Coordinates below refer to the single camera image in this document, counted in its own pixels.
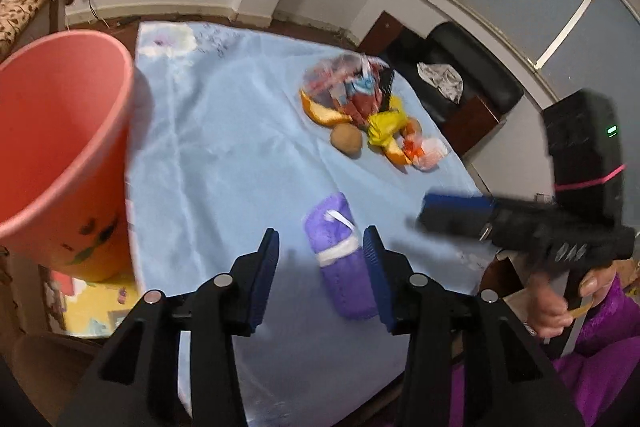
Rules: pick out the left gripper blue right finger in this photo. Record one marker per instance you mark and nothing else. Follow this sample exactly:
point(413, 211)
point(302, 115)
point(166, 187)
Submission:
point(376, 256)

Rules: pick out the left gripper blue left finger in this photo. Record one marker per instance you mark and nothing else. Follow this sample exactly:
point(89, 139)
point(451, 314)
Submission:
point(265, 263)

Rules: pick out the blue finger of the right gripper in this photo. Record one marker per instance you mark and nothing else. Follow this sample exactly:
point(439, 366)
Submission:
point(465, 222)
point(456, 201)

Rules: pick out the red white plastic wrapper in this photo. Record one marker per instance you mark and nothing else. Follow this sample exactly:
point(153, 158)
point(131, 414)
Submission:
point(424, 152)

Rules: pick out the purple towel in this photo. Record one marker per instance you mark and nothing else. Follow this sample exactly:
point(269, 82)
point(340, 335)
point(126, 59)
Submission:
point(336, 242)

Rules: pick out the yellow plastic wrapper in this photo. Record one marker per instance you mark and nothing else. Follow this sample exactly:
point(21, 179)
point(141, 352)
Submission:
point(384, 125)

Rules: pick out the black foam net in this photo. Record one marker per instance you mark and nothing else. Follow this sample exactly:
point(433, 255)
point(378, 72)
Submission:
point(385, 84)

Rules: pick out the purple sleeve forearm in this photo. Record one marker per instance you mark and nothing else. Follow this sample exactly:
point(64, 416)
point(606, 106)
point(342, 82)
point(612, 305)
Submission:
point(603, 369)

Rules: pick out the pink plastic trash bin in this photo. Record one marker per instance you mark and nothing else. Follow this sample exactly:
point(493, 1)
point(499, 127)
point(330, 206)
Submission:
point(65, 111)

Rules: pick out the right hand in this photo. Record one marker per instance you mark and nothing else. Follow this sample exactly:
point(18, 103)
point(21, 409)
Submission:
point(547, 311)

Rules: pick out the orange peel piece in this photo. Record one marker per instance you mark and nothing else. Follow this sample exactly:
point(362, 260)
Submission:
point(394, 154)
point(325, 116)

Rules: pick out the brown walnut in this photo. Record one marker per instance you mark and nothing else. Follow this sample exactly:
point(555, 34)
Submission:
point(346, 138)

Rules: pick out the black leather armchair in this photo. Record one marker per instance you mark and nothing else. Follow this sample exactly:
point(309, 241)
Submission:
point(483, 74)

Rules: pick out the crumpled white cloth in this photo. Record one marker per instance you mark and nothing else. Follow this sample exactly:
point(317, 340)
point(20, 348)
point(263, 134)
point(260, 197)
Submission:
point(444, 78)

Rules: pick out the light blue floral tablecloth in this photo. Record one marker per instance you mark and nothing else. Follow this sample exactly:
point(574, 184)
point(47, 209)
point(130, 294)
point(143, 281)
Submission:
point(220, 151)

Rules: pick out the clear plastic bag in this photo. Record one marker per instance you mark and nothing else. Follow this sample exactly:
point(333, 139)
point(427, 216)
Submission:
point(343, 76)

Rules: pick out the colourful box under bin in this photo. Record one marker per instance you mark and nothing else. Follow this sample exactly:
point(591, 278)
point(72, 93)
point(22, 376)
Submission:
point(79, 309)

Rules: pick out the brown leaf pattern bed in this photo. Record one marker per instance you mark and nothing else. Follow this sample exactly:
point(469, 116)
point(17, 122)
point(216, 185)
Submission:
point(24, 21)

